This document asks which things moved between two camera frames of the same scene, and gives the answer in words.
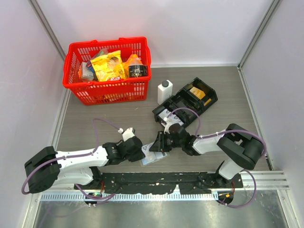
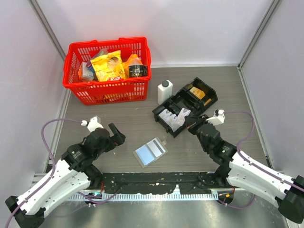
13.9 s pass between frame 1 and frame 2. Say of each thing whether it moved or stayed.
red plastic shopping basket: stayed
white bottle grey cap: stayed
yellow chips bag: stayed
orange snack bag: stayed
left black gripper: moved
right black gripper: moved
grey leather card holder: stayed
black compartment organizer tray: stayed
